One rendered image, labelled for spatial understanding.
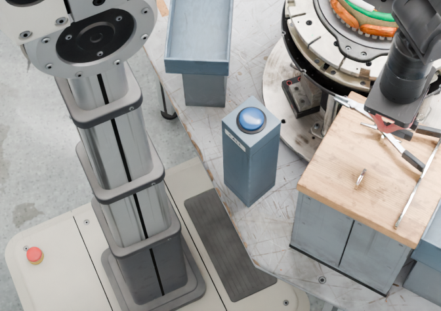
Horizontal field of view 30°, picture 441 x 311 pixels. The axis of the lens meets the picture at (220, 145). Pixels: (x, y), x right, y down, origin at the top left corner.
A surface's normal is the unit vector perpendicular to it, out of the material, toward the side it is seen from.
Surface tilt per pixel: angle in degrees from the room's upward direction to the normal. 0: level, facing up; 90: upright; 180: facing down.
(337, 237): 90
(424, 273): 90
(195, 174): 0
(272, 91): 0
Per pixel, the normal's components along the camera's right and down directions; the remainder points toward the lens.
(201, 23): -0.02, -0.45
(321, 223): -0.50, 0.78
